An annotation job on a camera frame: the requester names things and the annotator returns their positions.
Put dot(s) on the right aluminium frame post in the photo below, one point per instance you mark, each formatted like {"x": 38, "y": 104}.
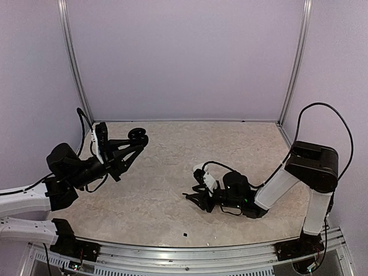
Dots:
{"x": 302, "y": 37}

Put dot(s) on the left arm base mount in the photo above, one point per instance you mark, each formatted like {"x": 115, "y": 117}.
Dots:
{"x": 78, "y": 249}

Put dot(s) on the aluminium frame post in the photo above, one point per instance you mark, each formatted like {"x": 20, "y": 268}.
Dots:
{"x": 302, "y": 37}
{"x": 71, "y": 54}

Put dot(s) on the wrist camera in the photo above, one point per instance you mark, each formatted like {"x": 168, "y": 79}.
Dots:
{"x": 100, "y": 137}
{"x": 204, "y": 178}

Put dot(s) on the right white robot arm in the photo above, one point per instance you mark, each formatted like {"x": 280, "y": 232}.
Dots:
{"x": 313, "y": 165}

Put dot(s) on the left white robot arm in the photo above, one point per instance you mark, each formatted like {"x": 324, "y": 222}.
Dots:
{"x": 59, "y": 190}

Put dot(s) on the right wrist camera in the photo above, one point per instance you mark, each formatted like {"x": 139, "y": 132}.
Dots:
{"x": 204, "y": 178}

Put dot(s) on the left aluminium frame post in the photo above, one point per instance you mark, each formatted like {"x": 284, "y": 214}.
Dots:
{"x": 71, "y": 54}

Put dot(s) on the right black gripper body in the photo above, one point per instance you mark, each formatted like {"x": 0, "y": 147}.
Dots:
{"x": 206, "y": 192}

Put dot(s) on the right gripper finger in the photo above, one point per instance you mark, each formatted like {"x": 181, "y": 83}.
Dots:
{"x": 200, "y": 189}
{"x": 198, "y": 198}

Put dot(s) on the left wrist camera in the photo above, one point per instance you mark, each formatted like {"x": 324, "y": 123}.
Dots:
{"x": 100, "y": 137}

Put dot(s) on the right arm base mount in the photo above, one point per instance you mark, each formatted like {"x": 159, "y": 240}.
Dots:
{"x": 292, "y": 249}

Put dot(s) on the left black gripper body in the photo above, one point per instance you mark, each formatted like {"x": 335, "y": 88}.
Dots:
{"x": 111, "y": 165}

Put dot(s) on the white earbud charging case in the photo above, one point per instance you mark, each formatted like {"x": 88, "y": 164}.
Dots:
{"x": 198, "y": 167}

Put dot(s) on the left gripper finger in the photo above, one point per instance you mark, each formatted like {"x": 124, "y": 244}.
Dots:
{"x": 116, "y": 143}
{"x": 127, "y": 156}

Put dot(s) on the front aluminium rail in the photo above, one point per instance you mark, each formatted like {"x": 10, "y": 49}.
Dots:
{"x": 124, "y": 259}

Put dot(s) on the black round charging case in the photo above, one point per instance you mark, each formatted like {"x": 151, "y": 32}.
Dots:
{"x": 138, "y": 136}

